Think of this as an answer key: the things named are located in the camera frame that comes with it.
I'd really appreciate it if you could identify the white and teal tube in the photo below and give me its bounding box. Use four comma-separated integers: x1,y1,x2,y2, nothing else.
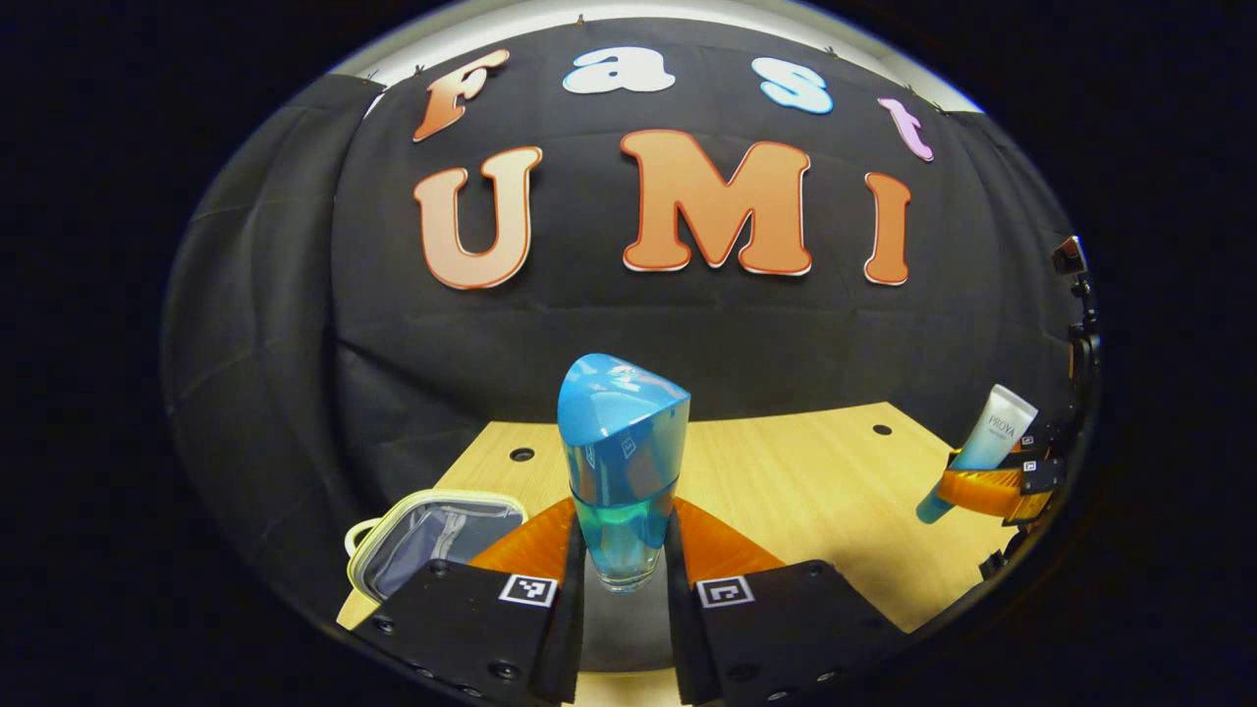
916,384,1039,524

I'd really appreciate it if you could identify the blue skincare bottle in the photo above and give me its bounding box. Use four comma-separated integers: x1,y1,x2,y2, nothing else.
557,353,691,593

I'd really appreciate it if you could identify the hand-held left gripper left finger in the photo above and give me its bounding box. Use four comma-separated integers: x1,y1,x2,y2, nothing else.
352,496,588,706

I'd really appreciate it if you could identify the black backdrop cloth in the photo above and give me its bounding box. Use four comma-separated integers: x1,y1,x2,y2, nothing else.
162,18,1101,615

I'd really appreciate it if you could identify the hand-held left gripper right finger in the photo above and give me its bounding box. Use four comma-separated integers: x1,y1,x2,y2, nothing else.
666,496,912,707

